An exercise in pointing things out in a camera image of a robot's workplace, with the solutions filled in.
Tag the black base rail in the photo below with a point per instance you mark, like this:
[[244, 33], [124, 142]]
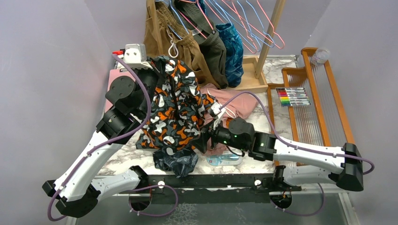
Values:
[[210, 188]]

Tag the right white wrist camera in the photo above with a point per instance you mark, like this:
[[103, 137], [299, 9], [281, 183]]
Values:
[[216, 111]]

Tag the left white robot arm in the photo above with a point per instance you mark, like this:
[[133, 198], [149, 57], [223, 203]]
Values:
[[77, 191]]

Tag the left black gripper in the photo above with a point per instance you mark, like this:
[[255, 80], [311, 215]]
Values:
[[149, 71]]

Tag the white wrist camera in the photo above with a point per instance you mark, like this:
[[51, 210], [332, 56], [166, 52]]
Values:
[[135, 57], [216, 111]]

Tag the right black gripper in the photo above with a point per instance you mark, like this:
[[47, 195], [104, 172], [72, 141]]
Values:
[[200, 141]]

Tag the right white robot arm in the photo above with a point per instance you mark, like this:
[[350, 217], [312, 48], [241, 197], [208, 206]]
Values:
[[341, 166]]

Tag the pink wire hanger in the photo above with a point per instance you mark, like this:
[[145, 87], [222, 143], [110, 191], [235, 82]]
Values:
[[251, 16]]

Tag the dark green hanging shorts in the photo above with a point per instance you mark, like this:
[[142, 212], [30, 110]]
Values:
[[207, 37]]

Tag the blue patterned hanging shorts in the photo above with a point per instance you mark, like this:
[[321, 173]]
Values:
[[234, 53]]

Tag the blue wire hanger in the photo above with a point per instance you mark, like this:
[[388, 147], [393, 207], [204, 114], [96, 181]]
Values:
[[244, 22]]

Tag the orange camouflage shorts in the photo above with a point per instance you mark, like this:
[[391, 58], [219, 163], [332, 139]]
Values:
[[178, 108]]

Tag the brown hanging shorts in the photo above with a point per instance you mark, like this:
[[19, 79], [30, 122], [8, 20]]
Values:
[[164, 35]]

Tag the wooden clothes rack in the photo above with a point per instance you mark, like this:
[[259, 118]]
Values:
[[253, 78]]

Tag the set of coloured markers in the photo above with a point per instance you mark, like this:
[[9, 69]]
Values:
[[293, 96]]

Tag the wooden weaving loom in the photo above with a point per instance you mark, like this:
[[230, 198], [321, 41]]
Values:
[[324, 121]]

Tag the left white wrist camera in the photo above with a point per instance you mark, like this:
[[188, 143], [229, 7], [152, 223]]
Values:
[[135, 57]]

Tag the clear blue plastic package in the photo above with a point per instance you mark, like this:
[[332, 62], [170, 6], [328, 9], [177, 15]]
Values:
[[224, 160]]

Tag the pink shorts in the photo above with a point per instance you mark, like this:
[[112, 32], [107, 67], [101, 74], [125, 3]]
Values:
[[242, 107]]

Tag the dark leaf print shorts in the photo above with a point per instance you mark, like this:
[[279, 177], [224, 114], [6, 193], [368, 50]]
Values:
[[181, 163]]

